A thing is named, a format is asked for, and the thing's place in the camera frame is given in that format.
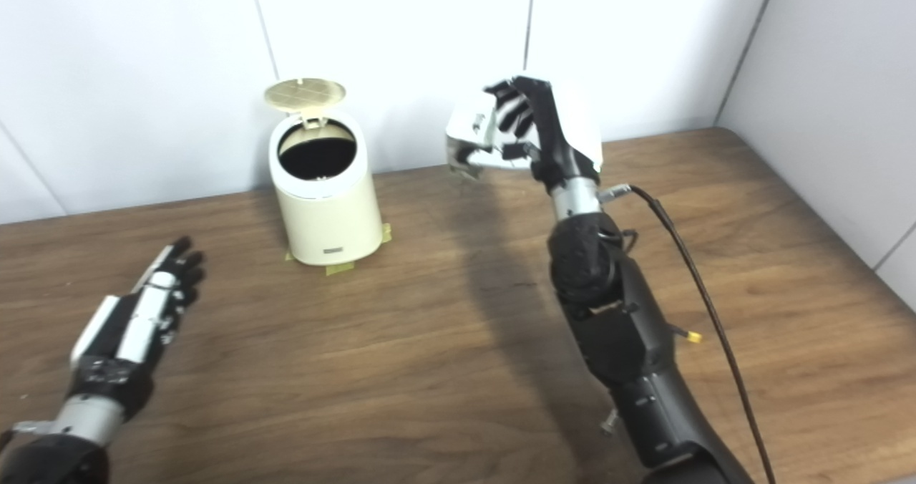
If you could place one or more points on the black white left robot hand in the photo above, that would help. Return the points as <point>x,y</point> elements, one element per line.
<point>136,326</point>

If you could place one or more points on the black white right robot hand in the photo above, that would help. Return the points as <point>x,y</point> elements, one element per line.
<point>565,129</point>

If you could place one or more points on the cream-colored round bin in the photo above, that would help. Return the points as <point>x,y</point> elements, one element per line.
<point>329,212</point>

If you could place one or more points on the cream round bin lid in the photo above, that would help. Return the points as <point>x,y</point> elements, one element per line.
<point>304,94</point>

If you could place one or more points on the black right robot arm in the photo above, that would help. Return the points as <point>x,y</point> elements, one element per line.
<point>622,326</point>

